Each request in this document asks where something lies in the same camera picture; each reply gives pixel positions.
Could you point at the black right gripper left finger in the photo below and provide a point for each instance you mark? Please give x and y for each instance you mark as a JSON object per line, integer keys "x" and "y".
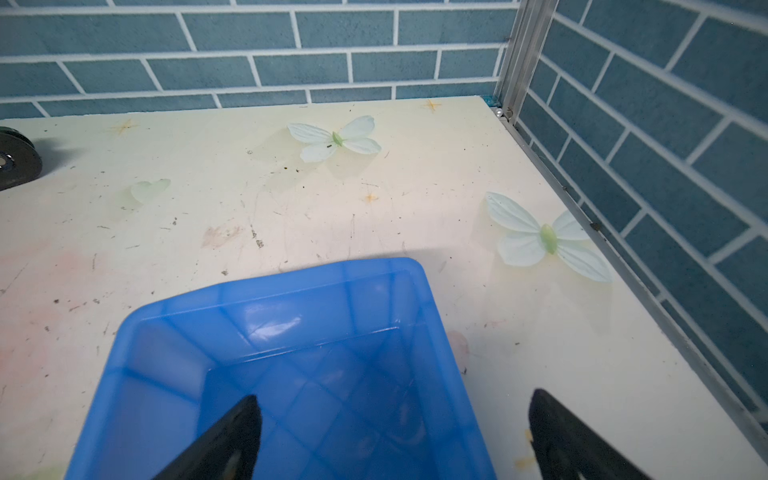
{"x": 227, "y": 450}

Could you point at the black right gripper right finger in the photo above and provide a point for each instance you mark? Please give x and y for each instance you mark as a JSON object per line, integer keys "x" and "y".
{"x": 567, "y": 448}

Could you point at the blue plastic bin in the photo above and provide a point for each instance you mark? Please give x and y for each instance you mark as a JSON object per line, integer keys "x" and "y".
{"x": 350, "y": 364}

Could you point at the black round disc object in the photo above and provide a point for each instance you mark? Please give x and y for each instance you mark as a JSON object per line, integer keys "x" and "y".
{"x": 20, "y": 161}

